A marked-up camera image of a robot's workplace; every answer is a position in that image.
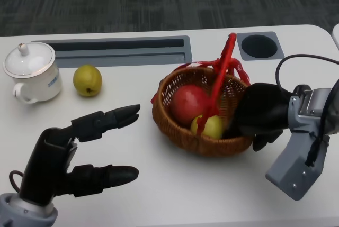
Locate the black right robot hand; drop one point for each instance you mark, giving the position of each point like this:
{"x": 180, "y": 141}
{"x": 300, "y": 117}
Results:
{"x": 265, "y": 110}

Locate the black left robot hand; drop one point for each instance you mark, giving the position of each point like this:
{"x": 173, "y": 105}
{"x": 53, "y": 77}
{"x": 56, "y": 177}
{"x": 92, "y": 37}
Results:
{"x": 45, "y": 163}

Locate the red apple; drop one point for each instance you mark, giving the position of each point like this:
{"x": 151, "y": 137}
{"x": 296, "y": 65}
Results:
{"x": 188, "y": 102}

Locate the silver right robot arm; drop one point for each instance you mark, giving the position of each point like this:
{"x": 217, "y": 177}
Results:
{"x": 312, "y": 102}

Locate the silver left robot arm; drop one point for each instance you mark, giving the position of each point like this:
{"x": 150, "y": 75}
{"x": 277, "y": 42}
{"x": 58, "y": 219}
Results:
{"x": 26, "y": 213}

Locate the green pear with yellow tint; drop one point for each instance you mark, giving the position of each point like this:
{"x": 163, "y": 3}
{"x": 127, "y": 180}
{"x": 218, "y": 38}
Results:
{"x": 214, "y": 127}

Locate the white ceramic mug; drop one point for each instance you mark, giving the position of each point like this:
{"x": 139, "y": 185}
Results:
{"x": 39, "y": 89}

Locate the green pear with brown spot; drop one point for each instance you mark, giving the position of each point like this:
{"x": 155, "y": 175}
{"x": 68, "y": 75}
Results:
{"x": 88, "y": 79}

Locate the white neighbouring table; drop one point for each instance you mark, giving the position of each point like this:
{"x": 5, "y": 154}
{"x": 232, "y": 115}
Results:
{"x": 336, "y": 36}

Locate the white mug lid with knob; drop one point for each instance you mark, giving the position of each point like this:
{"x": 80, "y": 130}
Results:
{"x": 29, "y": 61}

